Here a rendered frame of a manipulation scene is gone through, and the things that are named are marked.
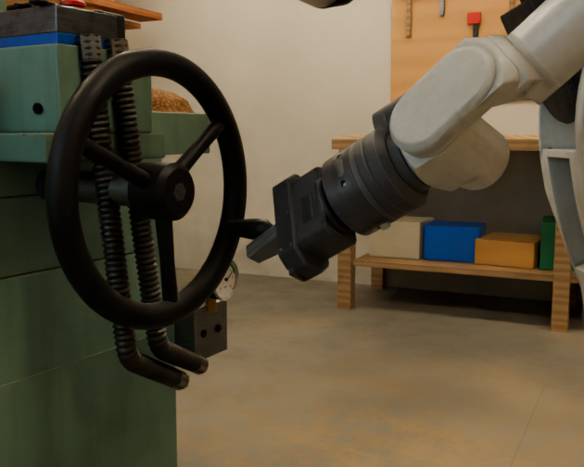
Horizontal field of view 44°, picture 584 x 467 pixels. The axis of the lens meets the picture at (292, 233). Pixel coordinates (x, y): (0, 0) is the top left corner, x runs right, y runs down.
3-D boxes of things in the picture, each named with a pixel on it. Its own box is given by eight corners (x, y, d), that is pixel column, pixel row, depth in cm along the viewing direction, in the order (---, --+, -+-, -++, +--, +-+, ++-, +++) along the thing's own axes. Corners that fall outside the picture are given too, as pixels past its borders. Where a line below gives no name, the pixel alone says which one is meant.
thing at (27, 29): (57, 44, 74) (55, -13, 73) (-12, 50, 80) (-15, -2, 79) (146, 56, 85) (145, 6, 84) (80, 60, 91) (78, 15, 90)
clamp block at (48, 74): (57, 132, 74) (53, 42, 72) (-27, 132, 81) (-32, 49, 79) (156, 132, 86) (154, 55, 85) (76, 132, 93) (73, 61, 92)
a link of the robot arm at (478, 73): (456, 195, 70) (571, 96, 65) (406, 164, 63) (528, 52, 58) (425, 149, 74) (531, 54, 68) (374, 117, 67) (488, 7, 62)
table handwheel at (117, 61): (27, 293, 59) (125, -15, 66) (-112, 270, 69) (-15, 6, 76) (223, 356, 83) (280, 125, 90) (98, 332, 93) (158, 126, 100)
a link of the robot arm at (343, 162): (328, 296, 78) (421, 248, 72) (267, 265, 72) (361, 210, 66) (316, 203, 85) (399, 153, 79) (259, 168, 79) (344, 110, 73)
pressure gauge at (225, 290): (214, 317, 103) (213, 261, 102) (193, 314, 105) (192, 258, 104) (239, 309, 109) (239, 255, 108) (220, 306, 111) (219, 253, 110)
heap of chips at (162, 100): (162, 111, 102) (162, 84, 101) (92, 113, 109) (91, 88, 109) (203, 113, 109) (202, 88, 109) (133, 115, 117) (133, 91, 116)
